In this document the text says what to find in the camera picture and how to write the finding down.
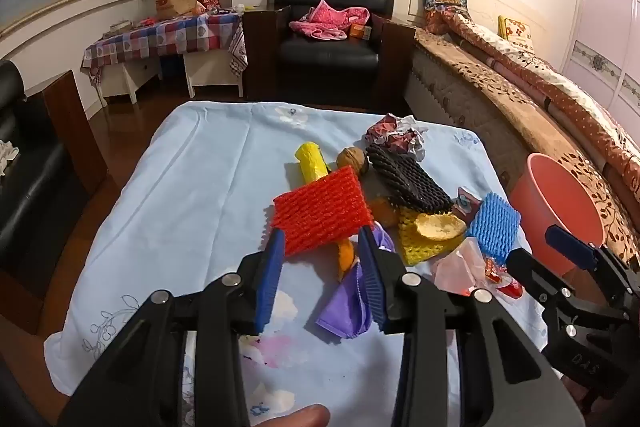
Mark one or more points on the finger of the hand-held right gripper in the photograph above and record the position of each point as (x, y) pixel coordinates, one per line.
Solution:
(535, 279)
(570, 247)

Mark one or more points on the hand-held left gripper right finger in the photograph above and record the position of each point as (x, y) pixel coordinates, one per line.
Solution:
(370, 287)

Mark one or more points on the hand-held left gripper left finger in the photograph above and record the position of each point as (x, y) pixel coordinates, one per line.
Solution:
(267, 287)

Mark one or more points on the purple plastic bag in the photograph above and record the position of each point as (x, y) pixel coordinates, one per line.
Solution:
(342, 312)

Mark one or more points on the red candy wrapper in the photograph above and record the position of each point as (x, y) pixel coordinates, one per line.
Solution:
(494, 271)

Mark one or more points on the pink plastic bucket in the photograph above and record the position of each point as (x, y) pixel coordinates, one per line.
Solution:
(550, 197)

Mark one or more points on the yellow foam net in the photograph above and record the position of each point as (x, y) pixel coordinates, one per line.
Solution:
(311, 159)
(415, 249)

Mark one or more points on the blue foam fruit net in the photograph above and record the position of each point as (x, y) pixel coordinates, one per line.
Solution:
(492, 227)

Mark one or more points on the clear pink plastic wrapper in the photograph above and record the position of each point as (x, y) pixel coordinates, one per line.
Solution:
(457, 267)

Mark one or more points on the pale yellow peel piece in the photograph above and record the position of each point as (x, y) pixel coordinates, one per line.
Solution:
(440, 227)

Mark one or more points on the red foam fruit net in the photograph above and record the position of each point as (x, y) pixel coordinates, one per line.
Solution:
(320, 207)

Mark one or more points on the small colourful snack wrapper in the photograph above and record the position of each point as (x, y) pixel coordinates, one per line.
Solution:
(467, 204)

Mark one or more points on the black foam fruit net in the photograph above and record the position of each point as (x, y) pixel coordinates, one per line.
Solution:
(405, 179)

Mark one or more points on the person's left hand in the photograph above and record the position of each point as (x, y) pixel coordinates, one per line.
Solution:
(300, 417)

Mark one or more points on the brown walnut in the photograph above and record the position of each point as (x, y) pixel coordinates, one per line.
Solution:
(352, 159)

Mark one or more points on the orange dotted floral quilt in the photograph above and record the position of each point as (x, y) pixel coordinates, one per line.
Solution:
(565, 92)

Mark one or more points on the crumpled red white paper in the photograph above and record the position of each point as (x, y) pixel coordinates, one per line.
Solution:
(390, 132)

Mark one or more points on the yellow floral pillow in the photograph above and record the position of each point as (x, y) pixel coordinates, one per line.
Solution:
(516, 32)

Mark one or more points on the white side table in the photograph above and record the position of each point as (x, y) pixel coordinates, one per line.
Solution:
(210, 69)

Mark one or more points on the pale pink wardrobe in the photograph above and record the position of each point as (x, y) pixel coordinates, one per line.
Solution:
(605, 22)

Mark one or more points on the black leather armchair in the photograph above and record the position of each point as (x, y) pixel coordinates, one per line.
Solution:
(325, 57)

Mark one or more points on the small orange box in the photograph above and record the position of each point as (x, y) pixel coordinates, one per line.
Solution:
(359, 32)

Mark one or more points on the pink dotted garment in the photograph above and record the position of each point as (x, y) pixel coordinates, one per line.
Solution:
(325, 19)

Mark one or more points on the checkered tablecloth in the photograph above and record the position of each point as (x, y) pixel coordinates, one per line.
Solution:
(160, 37)

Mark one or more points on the colourful patterned pillow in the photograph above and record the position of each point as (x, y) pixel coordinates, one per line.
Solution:
(442, 4)

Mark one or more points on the crumpled white cloth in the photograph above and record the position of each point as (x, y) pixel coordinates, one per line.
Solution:
(7, 157)

